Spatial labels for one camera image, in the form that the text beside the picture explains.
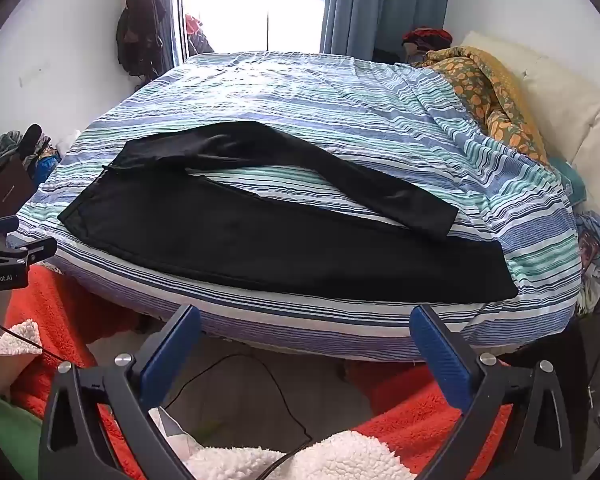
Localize red garment by window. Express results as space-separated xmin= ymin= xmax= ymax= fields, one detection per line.
xmin=185 ymin=14 xmax=215 ymax=56

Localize pile of mixed clothes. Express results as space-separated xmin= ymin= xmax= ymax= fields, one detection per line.
xmin=0 ymin=125 xmax=61 ymax=186

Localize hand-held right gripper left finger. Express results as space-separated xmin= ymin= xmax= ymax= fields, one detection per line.
xmin=39 ymin=304 xmax=203 ymax=480

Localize black floor cable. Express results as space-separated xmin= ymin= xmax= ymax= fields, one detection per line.
xmin=162 ymin=354 xmax=315 ymax=480

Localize brown box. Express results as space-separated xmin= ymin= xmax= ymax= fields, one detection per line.
xmin=0 ymin=160 xmax=37 ymax=222

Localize orange fleece garment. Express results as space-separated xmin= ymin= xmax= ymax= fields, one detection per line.
xmin=2 ymin=264 xmax=513 ymax=480

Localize dark bag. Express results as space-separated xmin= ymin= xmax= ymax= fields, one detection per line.
xmin=116 ymin=0 xmax=167 ymax=81

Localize white plastic bag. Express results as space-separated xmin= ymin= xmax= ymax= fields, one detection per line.
xmin=149 ymin=406 xmax=203 ymax=461

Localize black pants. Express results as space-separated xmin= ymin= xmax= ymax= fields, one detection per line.
xmin=57 ymin=120 xmax=520 ymax=306

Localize red and black cloth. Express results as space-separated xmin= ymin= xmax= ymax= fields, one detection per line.
xmin=401 ymin=27 xmax=453 ymax=56

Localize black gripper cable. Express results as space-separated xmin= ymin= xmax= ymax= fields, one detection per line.
xmin=0 ymin=320 xmax=68 ymax=363

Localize orange floral quilt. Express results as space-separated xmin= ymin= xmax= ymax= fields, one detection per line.
xmin=412 ymin=46 xmax=551 ymax=166

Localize person's left forearm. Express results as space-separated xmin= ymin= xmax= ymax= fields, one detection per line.
xmin=0 ymin=319 xmax=44 ymax=402

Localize teal cloth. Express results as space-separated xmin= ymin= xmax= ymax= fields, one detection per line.
xmin=550 ymin=157 xmax=588 ymax=206

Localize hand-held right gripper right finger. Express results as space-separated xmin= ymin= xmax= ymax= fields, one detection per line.
xmin=410 ymin=304 xmax=578 ymax=480

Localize bright window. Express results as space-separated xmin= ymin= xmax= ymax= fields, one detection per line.
xmin=177 ymin=0 xmax=331 ymax=56

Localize striped cloth pile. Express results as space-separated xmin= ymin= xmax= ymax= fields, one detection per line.
xmin=572 ymin=210 xmax=600 ymax=316

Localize striped bed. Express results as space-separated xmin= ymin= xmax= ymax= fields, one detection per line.
xmin=17 ymin=50 xmax=583 ymax=363

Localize cream pillow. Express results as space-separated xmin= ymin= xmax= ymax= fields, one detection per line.
xmin=460 ymin=30 xmax=600 ymax=203

